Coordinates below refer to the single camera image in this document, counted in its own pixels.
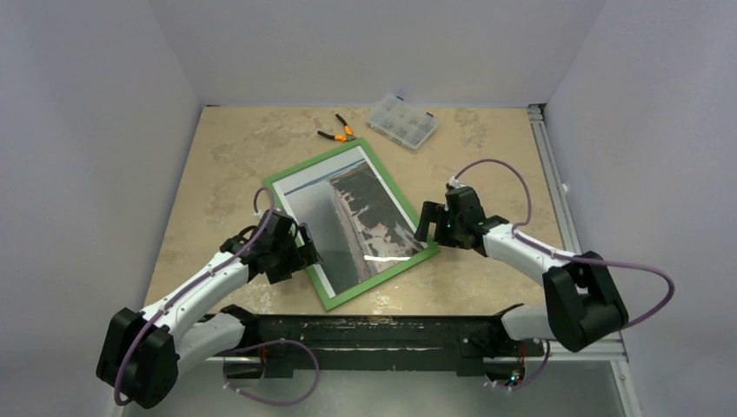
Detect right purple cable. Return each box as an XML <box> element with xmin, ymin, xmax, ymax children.
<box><xmin>448</xmin><ymin>158</ymin><xmax>676</xmax><ymax>393</ymax></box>

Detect green wooden picture frame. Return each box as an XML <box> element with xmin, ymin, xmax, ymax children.
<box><xmin>262</xmin><ymin>136</ymin><xmax>442</xmax><ymax>313</ymax></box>

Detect orange black pliers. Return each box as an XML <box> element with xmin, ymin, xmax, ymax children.
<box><xmin>316</xmin><ymin>113</ymin><xmax>355</xmax><ymax>144</ymax></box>

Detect glossy photo print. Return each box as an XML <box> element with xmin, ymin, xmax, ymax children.
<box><xmin>271</xmin><ymin>144</ymin><xmax>430</xmax><ymax>300</ymax></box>

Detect purple cable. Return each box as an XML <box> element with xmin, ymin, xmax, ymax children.
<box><xmin>448</xmin><ymin>158</ymin><xmax>676</xmax><ymax>393</ymax></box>
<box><xmin>113</xmin><ymin>187</ymin><xmax>321</xmax><ymax>408</ymax></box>

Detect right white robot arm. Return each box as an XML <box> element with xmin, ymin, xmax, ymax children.
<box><xmin>415</xmin><ymin>186</ymin><xmax>629</xmax><ymax>354</ymax></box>

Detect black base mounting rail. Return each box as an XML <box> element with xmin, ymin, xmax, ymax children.
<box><xmin>236</xmin><ymin>312</ymin><xmax>545</xmax><ymax>380</ymax></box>

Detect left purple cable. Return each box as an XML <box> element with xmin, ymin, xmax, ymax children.
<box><xmin>113</xmin><ymin>187</ymin><xmax>321</xmax><ymax>408</ymax></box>

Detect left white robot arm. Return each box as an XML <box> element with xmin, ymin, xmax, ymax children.
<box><xmin>96</xmin><ymin>209</ymin><xmax>321</xmax><ymax>409</ymax></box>

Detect aluminium extrusion frame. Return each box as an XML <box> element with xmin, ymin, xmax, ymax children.
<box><xmin>106</xmin><ymin>103</ymin><xmax>643</xmax><ymax>417</ymax></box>

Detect clear plastic organizer box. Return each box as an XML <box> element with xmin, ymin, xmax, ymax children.
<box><xmin>366</xmin><ymin>94</ymin><xmax>439</xmax><ymax>152</ymax></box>

